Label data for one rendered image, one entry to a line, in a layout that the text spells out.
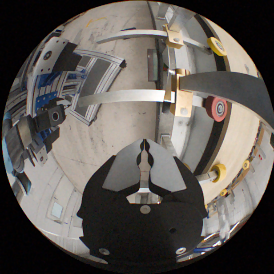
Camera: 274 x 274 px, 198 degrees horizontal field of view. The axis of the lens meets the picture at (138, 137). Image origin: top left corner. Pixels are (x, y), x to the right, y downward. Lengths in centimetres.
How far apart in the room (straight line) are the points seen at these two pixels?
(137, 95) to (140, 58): 97
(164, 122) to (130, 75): 81
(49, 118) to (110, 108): 102
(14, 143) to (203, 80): 37
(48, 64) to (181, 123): 68
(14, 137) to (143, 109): 115
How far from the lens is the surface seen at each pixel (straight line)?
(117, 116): 118
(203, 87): 15
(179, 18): 32
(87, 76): 108
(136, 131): 122
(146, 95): 23
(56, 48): 36
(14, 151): 25
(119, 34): 36
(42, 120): 26
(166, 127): 44
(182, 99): 25
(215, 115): 27
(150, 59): 42
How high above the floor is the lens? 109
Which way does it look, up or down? 60 degrees down
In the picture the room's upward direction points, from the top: 175 degrees counter-clockwise
